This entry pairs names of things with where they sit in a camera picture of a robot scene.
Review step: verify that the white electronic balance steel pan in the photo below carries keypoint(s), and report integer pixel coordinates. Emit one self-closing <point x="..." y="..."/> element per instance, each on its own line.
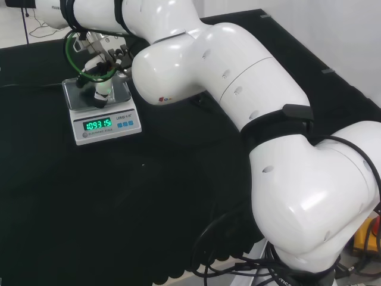
<point x="104" y="125"/>

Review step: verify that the black bench cloth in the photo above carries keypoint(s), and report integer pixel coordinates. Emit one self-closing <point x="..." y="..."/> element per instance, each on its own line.
<point x="119" y="193"/>

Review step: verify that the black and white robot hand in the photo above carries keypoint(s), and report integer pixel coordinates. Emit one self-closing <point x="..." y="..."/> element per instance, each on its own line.
<point x="102" y="89"/>

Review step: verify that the clear glass beaker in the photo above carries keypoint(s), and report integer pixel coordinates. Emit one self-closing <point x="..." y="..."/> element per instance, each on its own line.
<point x="109" y="90"/>

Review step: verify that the yellow stop button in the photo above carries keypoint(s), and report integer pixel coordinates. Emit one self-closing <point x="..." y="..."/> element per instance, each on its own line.
<point x="364" y="235"/>

